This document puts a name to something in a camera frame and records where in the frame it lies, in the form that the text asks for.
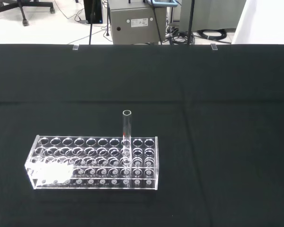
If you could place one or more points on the clear acrylic test tube rack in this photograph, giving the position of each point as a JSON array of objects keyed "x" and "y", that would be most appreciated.
[{"x": 94, "y": 163}]

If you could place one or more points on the black bench cloth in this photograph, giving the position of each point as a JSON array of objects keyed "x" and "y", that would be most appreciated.
[{"x": 203, "y": 132}]

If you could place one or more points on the grey metal cabinet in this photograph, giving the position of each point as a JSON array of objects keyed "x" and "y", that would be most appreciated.
[{"x": 137, "y": 23}]

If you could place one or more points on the clear plastic cloth clip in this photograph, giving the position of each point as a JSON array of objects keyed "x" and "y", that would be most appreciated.
[
  {"x": 75, "y": 47},
  {"x": 214, "y": 46}
]

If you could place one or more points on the black tripod leg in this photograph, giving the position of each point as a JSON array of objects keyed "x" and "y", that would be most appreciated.
[{"x": 91, "y": 26}]

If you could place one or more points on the black tripod pole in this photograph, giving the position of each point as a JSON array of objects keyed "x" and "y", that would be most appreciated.
[{"x": 190, "y": 21}]

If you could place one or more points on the blue plastic tray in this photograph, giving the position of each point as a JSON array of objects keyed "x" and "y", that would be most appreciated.
[{"x": 164, "y": 2}]

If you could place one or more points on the black computer tower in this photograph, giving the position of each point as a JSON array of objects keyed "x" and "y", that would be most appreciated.
[{"x": 94, "y": 10}]

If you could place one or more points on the white curtain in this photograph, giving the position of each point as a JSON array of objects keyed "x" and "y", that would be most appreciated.
[{"x": 265, "y": 21}]

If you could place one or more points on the black office chair base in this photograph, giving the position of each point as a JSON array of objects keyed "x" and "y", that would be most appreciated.
[{"x": 19, "y": 9}]

